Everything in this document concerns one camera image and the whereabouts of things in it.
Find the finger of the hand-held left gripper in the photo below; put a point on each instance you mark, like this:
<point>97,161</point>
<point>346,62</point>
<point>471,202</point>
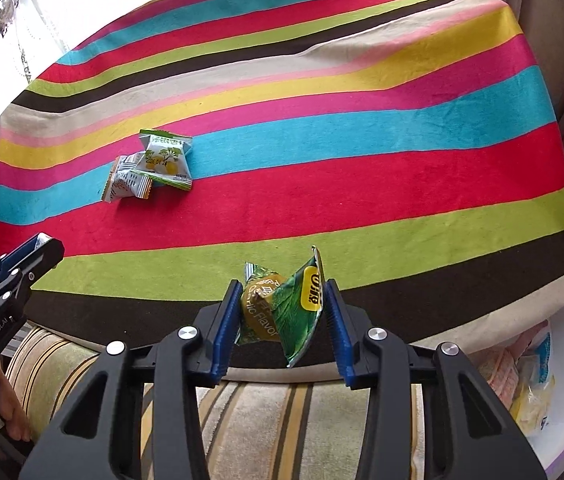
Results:
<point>9,260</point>
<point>47,255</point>

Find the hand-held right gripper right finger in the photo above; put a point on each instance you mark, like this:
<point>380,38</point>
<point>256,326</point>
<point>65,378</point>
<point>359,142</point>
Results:
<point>342,335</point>

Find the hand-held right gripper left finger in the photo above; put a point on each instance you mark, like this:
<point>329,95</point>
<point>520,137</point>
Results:
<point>224,335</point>

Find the green leaf print snack packet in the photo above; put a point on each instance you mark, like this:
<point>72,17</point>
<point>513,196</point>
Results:
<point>287,320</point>

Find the small crinkled snack packet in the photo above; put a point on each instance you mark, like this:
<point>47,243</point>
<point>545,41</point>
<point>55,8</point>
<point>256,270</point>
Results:
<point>127,182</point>

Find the silver foil snack packet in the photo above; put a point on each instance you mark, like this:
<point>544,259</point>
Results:
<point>167,157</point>

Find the person's left hand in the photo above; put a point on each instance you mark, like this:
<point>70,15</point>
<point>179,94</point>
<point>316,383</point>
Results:
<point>9,405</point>

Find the brown yellow striped towel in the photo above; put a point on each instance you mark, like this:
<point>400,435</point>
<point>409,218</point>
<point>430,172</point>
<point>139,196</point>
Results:
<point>262,420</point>

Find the rainbow striped blanket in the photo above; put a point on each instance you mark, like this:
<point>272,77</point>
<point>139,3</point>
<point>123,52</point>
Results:
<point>362,160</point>

